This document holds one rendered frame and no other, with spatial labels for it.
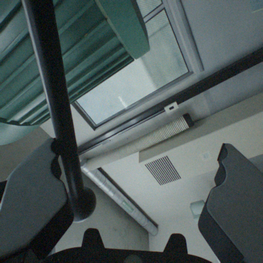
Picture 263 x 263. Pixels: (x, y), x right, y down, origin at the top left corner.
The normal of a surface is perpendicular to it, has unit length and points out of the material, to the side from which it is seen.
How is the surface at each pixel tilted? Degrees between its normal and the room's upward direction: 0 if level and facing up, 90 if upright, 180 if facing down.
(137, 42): 90
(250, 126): 90
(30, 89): 90
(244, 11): 90
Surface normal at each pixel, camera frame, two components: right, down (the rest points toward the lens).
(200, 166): -0.04, 0.52
